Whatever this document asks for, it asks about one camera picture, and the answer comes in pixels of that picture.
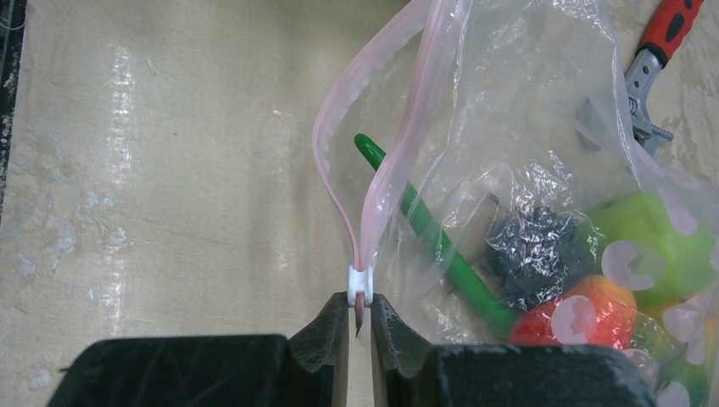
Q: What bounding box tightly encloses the dark fake grape bunch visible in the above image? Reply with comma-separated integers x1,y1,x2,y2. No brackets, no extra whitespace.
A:
486,207,594,311

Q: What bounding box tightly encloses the red fake fruit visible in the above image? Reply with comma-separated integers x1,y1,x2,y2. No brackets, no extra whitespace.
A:
509,276,638,350

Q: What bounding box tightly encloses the black mounting base rail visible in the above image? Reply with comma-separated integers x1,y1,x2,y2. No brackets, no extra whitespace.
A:
1,0,28,204

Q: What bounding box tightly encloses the clear zip top bag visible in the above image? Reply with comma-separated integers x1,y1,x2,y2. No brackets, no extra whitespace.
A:
312,1,718,406

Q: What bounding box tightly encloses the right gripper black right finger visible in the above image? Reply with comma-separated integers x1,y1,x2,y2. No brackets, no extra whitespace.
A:
371,294,656,406

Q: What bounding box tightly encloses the red handled adjustable wrench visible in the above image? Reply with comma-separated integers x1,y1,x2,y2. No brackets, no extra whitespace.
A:
575,0,706,159

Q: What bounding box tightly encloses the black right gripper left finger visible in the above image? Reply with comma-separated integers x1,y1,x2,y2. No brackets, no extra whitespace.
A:
48,293,348,406

